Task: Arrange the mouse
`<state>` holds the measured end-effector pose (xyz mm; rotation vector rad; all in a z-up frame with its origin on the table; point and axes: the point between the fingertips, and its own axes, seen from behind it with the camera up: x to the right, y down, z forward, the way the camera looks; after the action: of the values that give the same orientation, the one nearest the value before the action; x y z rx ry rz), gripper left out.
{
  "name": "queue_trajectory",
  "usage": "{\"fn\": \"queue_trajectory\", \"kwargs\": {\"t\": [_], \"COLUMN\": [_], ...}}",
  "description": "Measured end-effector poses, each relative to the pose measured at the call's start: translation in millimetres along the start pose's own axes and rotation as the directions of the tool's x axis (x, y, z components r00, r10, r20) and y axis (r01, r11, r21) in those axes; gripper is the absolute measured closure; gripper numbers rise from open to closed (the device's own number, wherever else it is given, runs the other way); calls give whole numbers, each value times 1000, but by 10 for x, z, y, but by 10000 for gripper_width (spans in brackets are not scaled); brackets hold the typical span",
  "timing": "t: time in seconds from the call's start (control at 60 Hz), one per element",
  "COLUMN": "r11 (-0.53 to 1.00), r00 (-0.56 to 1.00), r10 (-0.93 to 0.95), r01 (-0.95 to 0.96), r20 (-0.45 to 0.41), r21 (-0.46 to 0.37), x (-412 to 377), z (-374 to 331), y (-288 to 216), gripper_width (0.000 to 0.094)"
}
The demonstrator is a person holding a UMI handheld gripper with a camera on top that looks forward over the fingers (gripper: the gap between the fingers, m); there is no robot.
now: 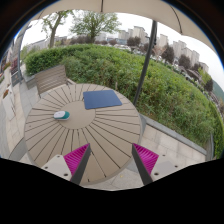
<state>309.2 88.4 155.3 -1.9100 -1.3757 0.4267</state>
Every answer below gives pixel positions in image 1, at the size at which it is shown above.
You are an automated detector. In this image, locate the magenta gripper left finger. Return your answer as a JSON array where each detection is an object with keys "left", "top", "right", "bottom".
[{"left": 42, "top": 143, "right": 92, "bottom": 186}]

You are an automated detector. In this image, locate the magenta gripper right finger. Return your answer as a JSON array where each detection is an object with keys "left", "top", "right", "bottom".
[{"left": 131, "top": 143, "right": 183, "bottom": 186}]

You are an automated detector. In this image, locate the white and teal mouse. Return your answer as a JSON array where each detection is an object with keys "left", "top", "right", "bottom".
[{"left": 53, "top": 111, "right": 70, "bottom": 120}]

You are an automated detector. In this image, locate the blue mouse pad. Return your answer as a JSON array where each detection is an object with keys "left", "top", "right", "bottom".
[{"left": 83, "top": 90, "right": 122, "bottom": 109}]

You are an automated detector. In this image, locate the round slatted wooden table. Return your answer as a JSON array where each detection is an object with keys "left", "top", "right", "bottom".
[{"left": 24, "top": 84, "right": 142, "bottom": 185}]

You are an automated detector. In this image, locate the green hedge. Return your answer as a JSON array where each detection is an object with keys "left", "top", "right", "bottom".
[{"left": 25, "top": 44, "right": 224, "bottom": 156}]

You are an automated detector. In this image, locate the slatted wooden chair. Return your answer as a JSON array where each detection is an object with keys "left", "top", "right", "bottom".
[{"left": 35, "top": 65, "right": 75, "bottom": 96}]

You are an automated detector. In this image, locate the dark umbrella pole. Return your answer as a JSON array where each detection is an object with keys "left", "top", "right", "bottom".
[{"left": 133, "top": 20, "right": 157, "bottom": 106}]

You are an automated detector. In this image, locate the beige patio umbrella canopy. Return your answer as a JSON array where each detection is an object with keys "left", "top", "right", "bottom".
[{"left": 32, "top": 0, "right": 215, "bottom": 51}]

